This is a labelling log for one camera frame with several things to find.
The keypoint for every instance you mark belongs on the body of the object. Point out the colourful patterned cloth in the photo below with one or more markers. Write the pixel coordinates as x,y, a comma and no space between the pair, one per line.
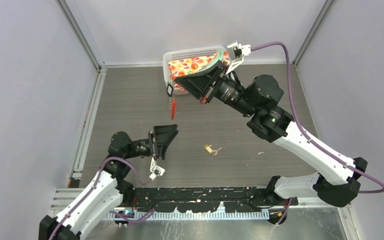
189,64

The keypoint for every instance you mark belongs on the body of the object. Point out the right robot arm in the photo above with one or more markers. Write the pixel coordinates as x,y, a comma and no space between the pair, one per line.
335,180

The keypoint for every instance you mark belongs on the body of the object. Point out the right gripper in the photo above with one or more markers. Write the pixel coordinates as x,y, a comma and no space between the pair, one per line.
201,84

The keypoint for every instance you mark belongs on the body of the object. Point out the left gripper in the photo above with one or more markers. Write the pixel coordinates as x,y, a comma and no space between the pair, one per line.
164,135

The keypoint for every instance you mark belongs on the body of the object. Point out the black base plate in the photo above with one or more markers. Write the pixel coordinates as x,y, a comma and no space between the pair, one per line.
243,199

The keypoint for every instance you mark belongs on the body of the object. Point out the metal key holder red handle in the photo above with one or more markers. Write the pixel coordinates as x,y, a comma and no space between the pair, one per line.
173,101

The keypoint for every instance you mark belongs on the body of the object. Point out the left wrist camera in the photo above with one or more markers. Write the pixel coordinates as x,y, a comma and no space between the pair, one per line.
155,170

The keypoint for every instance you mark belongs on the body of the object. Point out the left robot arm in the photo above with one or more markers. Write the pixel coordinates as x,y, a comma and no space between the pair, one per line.
109,188

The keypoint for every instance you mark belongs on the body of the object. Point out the white plastic basket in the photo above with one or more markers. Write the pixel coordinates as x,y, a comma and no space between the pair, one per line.
175,55

